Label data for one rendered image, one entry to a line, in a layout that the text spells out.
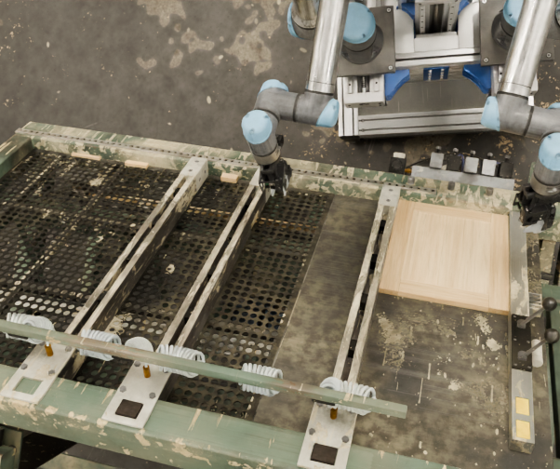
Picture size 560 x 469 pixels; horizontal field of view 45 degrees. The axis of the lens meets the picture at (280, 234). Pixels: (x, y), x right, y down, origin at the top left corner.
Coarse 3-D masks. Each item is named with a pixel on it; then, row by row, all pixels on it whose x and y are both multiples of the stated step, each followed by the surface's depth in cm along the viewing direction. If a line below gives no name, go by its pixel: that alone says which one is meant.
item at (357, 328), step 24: (384, 192) 230; (384, 216) 225; (384, 240) 209; (360, 288) 191; (360, 312) 188; (360, 336) 176; (360, 360) 169; (336, 384) 142; (312, 432) 147; (336, 432) 147
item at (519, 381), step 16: (512, 224) 221; (512, 240) 214; (512, 256) 208; (512, 272) 202; (512, 288) 196; (512, 304) 190; (528, 304) 191; (512, 368) 171; (512, 384) 167; (528, 384) 167; (512, 400) 163; (528, 400) 164; (512, 416) 160; (528, 416) 160; (512, 432) 156; (512, 448) 156; (528, 448) 155
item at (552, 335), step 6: (546, 330) 167; (552, 330) 166; (546, 336) 166; (552, 336) 165; (558, 336) 165; (540, 342) 169; (552, 342) 166; (534, 348) 170; (522, 354) 173; (528, 354) 172
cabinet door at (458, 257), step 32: (416, 224) 225; (448, 224) 225; (480, 224) 225; (416, 256) 211; (448, 256) 212; (480, 256) 212; (384, 288) 199; (416, 288) 199; (448, 288) 199; (480, 288) 199
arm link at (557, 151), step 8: (552, 136) 153; (544, 144) 152; (552, 144) 151; (544, 152) 152; (552, 152) 151; (544, 160) 153; (552, 160) 151; (536, 168) 158; (544, 168) 155; (552, 168) 153; (536, 176) 159; (544, 176) 157; (552, 176) 155; (544, 184) 159; (552, 184) 158
